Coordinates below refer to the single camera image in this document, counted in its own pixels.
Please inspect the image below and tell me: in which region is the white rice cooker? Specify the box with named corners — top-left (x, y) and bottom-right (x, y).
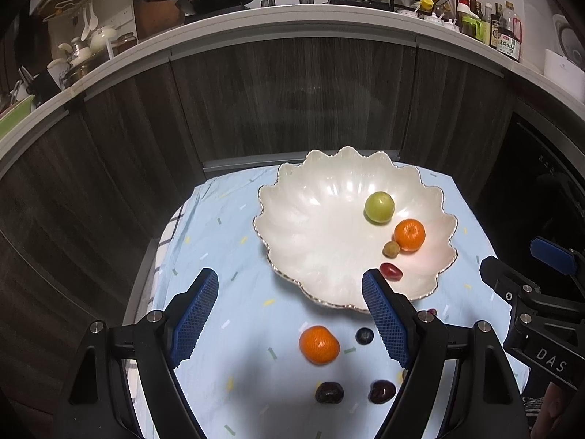
top-left (543, 13), bottom-right (585, 99)

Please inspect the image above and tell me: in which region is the white teapot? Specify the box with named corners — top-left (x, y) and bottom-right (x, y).
top-left (89, 26), bottom-right (117, 53)

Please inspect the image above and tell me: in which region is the green oil bottle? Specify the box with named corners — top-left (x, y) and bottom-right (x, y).
top-left (461, 7), bottom-right (483, 41)

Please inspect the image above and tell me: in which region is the black utensil holder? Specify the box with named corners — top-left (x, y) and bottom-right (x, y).
top-left (27, 66), bottom-right (62, 106)

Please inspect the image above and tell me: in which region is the glass jar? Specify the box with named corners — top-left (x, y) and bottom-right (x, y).
top-left (112, 32), bottom-right (138, 56)

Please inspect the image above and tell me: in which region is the brown wooden cutting board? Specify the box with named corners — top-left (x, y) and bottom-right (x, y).
top-left (132, 0), bottom-right (186, 40)

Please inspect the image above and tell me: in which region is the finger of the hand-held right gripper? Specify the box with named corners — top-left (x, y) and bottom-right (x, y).
top-left (530, 237), bottom-right (585, 279)
top-left (480, 256), bottom-right (585, 330)

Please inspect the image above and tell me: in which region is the steel pot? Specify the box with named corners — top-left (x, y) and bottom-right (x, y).
top-left (61, 52), bottom-right (110, 87)

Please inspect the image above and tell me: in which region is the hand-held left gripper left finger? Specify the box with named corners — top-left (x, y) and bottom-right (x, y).
top-left (68, 268), bottom-right (219, 439)

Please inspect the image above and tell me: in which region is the dark plum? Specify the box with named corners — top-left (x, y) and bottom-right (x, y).
top-left (368, 379), bottom-right (397, 405)
top-left (314, 381), bottom-right (345, 405)

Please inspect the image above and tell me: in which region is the white kitchen countertop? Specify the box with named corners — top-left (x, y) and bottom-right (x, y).
top-left (0, 2), bottom-right (585, 175)

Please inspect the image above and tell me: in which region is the dark soy sauce bottle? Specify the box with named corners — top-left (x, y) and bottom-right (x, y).
top-left (494, 1), bottom-right (523, 62)

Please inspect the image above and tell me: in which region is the green apple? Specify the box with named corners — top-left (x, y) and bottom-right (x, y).
top-left (364, 192), bottom-right (395, 226)

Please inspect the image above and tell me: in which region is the person's right hand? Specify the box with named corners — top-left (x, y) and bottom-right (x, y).
top-left (530, 382), bottom-right (570, 439)

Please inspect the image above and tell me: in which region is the white scalloped bowl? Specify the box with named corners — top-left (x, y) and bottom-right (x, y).
top-left (252, 145), bottom-right (458, 314)

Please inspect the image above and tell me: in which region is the black gas stove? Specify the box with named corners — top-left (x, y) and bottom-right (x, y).
top-left (185, 0), bottom-right (394, 21)

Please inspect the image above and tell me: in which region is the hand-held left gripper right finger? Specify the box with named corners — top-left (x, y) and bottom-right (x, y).
top-left (362, 270), bottom-right (526, 439)

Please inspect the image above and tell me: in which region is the orange mandarin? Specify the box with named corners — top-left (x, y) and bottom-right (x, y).
top-left (394, 218), bottom-right (426, 253)
top-left (299, 325), bottom-right (340, 367)

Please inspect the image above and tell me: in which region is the green plastic basin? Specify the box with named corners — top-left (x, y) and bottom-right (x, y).
top-left (0, 96), bottom-right (35, 140)

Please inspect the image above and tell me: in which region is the light blue patterned cloth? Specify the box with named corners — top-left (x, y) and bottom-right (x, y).
top-left (137, 162), bottom-right (531, 439)

